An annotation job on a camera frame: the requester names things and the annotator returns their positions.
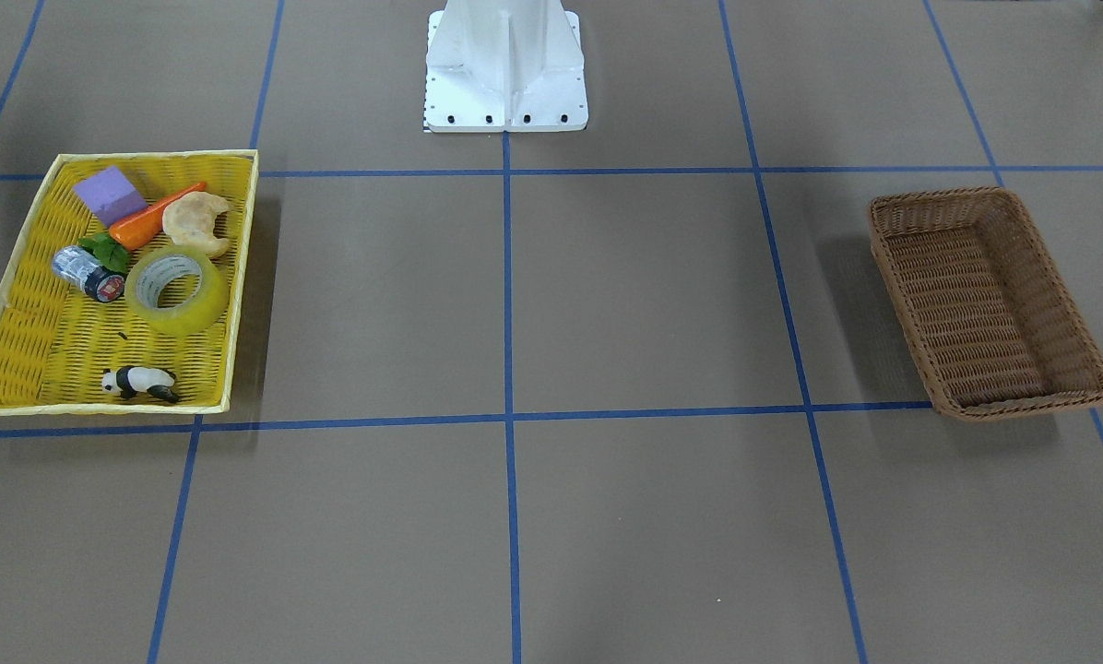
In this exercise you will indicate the yellow tape roll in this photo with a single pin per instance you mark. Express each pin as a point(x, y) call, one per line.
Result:
point(176, 291)

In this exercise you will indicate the toy croissant bread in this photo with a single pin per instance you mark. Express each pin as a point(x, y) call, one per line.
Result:
point(190, 221)

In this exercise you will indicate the brown wicker basket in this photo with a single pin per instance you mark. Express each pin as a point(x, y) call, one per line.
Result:
point(987, 317)

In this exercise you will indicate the toy panda figure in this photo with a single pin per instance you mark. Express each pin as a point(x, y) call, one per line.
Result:
point(130, 381)

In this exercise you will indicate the orange toy carrot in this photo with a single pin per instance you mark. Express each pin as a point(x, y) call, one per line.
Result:
point(114, 247)

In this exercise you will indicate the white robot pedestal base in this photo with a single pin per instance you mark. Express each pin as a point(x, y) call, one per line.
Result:
point(504, 66)

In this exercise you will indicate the purple foam block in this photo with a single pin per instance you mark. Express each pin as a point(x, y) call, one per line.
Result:
point(110, 196)

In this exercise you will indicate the yellow woven basket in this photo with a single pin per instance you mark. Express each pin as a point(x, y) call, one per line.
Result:
point(55, 343)

